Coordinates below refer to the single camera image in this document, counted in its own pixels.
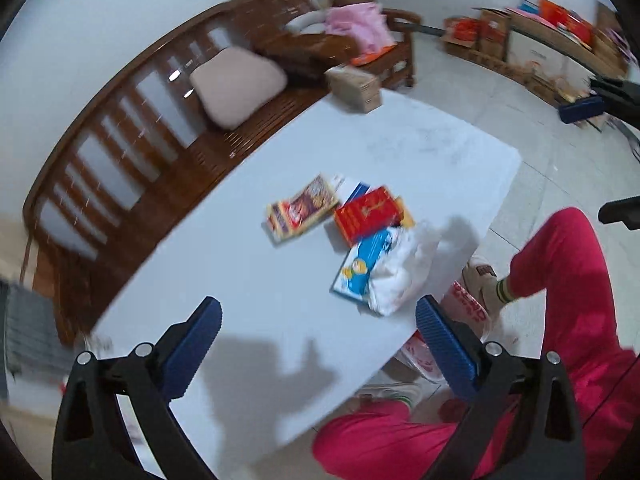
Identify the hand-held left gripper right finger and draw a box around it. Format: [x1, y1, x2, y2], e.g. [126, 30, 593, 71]
[416, 295, 586, 480]

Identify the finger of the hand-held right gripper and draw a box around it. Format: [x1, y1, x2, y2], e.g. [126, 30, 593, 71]
[559, 74, 640, 128]
[598, 198, 640, 231]

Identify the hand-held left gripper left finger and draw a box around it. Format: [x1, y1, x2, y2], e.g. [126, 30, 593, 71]
[51, 296, 223, 480]

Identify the red print plastic bag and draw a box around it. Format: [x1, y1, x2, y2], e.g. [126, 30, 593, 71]
[395, 280, 493, 386]

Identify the yellow snack packet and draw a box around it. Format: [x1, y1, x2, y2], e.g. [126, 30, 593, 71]
[265, 174, 341, 245]

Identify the white blue medicine box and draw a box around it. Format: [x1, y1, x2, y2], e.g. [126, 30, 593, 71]
[334, 175, 373, 207]

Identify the beige slipper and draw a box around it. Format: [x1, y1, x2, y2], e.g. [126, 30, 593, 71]
[461, 255, 501, 318]
[357, 382, 421, 408]

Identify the white plastic bag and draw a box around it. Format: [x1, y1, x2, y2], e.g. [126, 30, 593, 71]
[367, 220, 442, 317]

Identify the row of cardboard boxes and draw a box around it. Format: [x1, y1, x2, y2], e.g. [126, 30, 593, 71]
[442, 0, 640, 131]

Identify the blue white cartoon packet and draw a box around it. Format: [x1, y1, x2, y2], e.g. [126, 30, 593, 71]
[329, 227, 401, 306]

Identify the person's left leg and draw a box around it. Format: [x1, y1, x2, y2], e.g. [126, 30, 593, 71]
[312, 395, 501, 480]

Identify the red flat box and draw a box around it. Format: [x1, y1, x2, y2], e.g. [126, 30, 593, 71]
[333, 186, 404, 249]

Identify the grey ribbed object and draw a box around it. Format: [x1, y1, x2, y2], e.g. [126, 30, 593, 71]
[0, 280, 68, 376]

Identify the wooden bench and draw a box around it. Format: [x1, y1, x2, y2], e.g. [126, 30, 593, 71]
[22, 0, 418, 346]

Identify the black rod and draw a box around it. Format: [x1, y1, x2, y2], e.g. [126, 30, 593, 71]
[400, 19, 447, 37]

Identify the orange packet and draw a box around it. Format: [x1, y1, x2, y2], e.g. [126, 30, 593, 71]
[350, 46, 396, 67]

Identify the brown cardboard box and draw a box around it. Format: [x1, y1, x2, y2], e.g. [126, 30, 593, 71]
[324, 64, 383, 113]

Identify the pink cloth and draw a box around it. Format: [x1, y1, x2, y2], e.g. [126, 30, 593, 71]
[325, 2, 396, 56]

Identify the beige cushion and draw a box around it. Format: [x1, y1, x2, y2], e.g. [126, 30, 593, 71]
[189, 46, 288, 131]

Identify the white cloth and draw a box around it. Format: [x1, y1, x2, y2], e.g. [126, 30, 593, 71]
[285, 9, 331, 36]

